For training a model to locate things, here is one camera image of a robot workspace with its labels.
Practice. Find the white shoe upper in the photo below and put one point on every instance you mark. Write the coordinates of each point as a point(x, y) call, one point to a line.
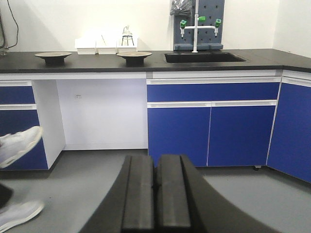
point(14, 146)

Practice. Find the black sink basin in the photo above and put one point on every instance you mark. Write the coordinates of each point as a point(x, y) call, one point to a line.
point(202, 57)

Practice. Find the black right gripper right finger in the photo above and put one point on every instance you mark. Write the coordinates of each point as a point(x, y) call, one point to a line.
point(187, 203)

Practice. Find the left white storage bin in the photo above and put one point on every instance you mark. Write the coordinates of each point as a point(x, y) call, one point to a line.
point(85, 46)

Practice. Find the glass alcohol lamp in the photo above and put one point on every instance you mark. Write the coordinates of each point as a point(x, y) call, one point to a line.
point(126, 32)

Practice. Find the clear plastic bag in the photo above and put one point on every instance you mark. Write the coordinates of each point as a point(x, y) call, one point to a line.
point(181, 8)

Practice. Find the white lab faucet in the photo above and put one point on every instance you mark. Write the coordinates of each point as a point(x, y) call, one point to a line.
point(198, 26)

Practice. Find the blue lab cabinet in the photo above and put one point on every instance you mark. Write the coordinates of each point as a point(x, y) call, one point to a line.
point(217, 118)

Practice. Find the white shoe lower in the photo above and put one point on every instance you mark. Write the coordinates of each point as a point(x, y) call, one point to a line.
point(19, 213)

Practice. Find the black wire tripod stand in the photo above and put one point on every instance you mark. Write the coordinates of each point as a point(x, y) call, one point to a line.
point(127, 40)

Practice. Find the middle white storage bin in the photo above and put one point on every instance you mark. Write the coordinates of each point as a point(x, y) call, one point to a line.
point(106, 44)

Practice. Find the white shoe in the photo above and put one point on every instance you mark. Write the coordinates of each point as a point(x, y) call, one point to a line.
point(14, 146)
point(19, 213)

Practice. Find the grey pegboard drying rack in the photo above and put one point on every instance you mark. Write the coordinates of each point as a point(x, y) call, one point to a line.
point(199, 24)

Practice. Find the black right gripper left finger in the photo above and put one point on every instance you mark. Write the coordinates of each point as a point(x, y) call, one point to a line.
point(128, 207)

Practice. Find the beige round plate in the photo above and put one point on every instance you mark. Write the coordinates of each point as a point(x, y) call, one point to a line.
point(134, 58)
point(53, 58)

